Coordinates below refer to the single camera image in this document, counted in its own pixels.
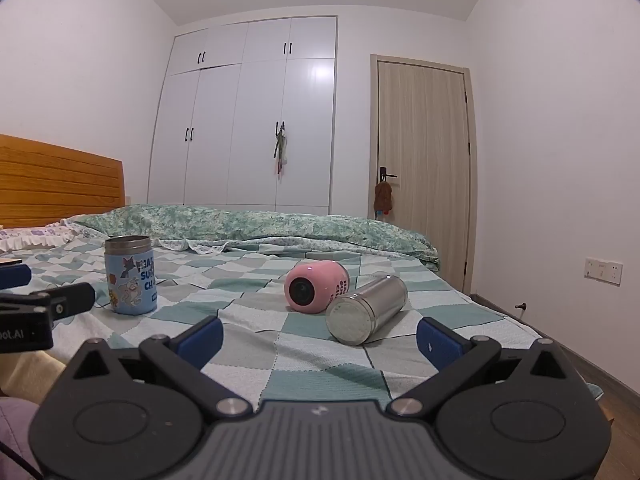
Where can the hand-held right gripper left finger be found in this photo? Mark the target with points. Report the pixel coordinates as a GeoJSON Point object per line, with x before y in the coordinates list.
{"type": "Point", "coordinates": [202, 341]}

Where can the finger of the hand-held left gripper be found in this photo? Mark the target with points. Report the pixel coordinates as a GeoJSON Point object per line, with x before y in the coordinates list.
{"type": "Point", "coordinates": [14, 276]}
{"type": "Point", "coordinates": [75, 299]}

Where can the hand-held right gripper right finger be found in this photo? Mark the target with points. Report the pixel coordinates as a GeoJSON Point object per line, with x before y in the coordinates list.
{"type": "Point", "coordinates": [439, 342]}

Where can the stainless steel cup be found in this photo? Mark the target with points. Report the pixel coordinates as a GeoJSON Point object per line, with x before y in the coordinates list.
{"type": "Point", "coordinates": [367, 310]}

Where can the pink cup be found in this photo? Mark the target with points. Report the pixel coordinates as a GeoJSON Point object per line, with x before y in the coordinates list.
{"type": "Point", "coordinates": [315, 287]}

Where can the blue cartoon print cup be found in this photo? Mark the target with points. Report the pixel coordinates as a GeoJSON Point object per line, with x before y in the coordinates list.
{"type": "Point", "coordinates": [131, 277]}

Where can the floral ruffled pillow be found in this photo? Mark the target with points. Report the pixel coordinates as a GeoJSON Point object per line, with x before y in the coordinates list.
{"type": "Point", "coordinates": [35, 235]}

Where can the checkered bed sheet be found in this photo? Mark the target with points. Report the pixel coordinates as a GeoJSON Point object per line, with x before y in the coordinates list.
{"type": "Point", "coordinates": [280, 355]}

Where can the purple clothing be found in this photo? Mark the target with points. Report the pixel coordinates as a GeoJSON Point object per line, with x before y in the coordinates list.
{"type": "Point", "coordinates": [15, 430]}

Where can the wooden headboard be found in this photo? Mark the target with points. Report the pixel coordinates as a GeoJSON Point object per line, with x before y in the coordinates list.
{"type": "Point", "coordinates": [55, 185]}

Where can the green floral quilt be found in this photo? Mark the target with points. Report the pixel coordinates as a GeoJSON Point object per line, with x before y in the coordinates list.
{"type": "Point", "coordinates": [260, 225]}

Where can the brown plush toy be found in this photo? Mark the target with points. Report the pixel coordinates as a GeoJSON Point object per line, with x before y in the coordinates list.
{"type": "Point", "coordinates": [383, 197]}

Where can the wooden door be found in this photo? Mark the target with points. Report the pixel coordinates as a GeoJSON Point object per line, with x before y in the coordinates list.
{"type": "Point", "coordinates": [425, 170]}

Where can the green hanging ornament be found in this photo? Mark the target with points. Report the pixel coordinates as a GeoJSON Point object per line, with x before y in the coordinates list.
{"type": "Point", "coordinates": [280, 147]}

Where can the white wardrobe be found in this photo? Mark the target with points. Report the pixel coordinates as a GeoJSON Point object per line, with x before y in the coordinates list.
{"type": "Point", "coordinates": [225, 130]}

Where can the white wall socket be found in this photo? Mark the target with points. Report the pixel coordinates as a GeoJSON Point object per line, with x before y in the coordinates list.
{"type": "Point", "coordinates": [603, 270]}

